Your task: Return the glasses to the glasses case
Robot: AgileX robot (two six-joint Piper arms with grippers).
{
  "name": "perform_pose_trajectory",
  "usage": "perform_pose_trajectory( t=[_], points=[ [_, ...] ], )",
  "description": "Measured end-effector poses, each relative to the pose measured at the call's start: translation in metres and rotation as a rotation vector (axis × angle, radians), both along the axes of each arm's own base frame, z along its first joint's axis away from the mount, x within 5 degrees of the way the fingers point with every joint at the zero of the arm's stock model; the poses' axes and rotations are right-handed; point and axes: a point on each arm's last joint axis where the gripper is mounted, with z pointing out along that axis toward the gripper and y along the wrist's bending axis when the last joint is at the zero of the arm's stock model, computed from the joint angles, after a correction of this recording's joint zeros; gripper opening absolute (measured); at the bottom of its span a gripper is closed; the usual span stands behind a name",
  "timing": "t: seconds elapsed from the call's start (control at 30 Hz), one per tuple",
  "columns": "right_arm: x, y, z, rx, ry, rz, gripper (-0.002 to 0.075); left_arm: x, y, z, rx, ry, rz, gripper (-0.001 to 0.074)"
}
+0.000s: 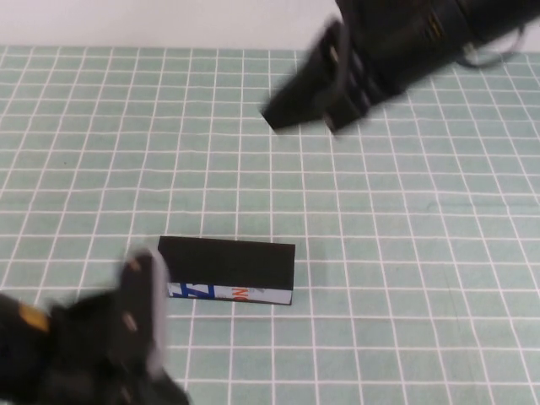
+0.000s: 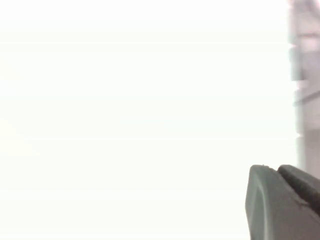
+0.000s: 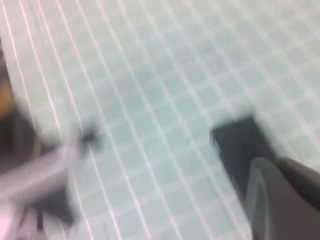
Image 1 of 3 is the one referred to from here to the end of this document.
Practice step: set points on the black printed glasses case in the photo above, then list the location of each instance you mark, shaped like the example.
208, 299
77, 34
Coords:
232, 261

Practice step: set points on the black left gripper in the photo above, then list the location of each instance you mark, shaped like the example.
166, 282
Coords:
76, 358

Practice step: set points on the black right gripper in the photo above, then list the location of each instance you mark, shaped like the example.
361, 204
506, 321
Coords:
401, 42

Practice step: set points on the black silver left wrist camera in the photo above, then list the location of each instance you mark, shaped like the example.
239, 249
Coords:
139, 295

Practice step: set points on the green checked tablecloth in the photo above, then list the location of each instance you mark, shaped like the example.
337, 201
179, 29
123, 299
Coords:
379, 211

